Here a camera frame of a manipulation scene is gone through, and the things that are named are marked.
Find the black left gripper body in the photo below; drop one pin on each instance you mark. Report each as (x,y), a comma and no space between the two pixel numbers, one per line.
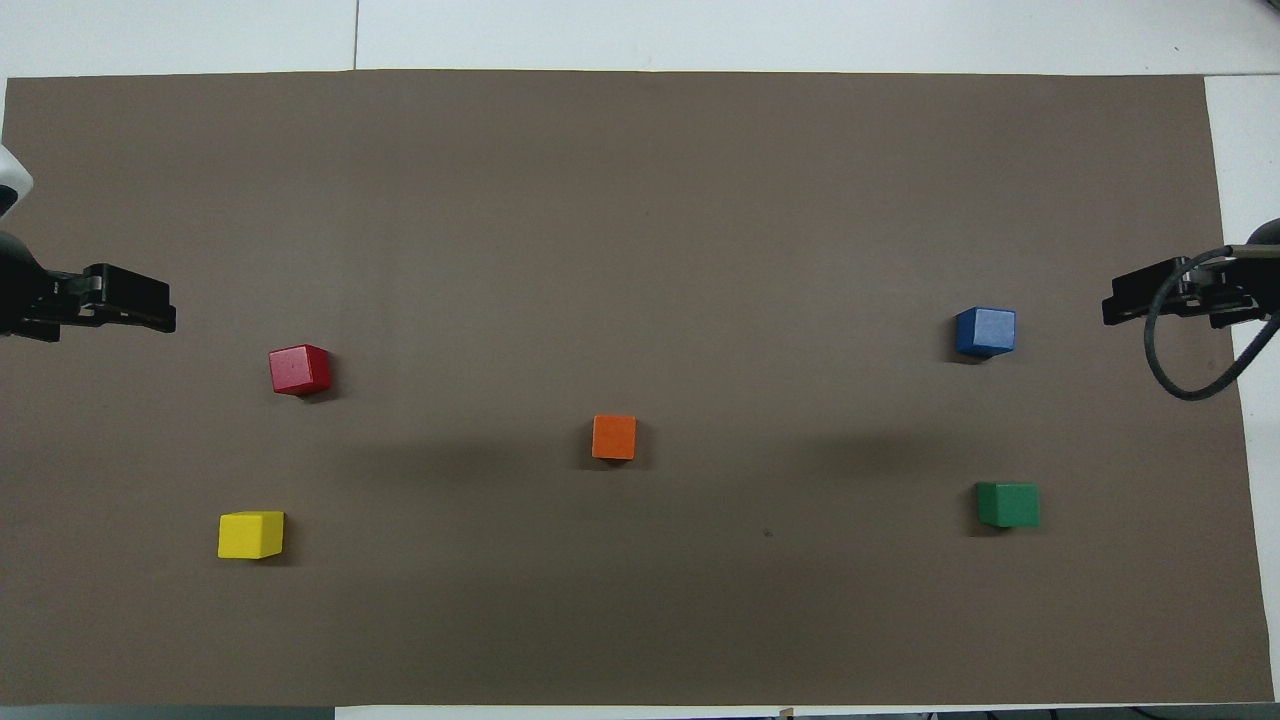
(30,300)

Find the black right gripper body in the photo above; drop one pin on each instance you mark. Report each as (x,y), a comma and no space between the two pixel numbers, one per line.
(1220,290)

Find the red wooden block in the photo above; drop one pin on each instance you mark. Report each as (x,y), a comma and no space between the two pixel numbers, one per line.
(298,369)

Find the blue wooden block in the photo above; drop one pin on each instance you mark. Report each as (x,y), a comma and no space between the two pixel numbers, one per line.
(986,331)

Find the green wooden block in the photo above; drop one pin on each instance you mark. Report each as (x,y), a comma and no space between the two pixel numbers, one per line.
(1008,505)

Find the yellow wooden block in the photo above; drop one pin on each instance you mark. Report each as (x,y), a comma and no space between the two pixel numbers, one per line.
(250,535)

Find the orange wooden block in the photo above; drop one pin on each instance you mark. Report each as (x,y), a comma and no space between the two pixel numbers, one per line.
(614,437)

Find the brown table mat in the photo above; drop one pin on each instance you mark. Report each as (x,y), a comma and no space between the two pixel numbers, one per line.
(640,200)

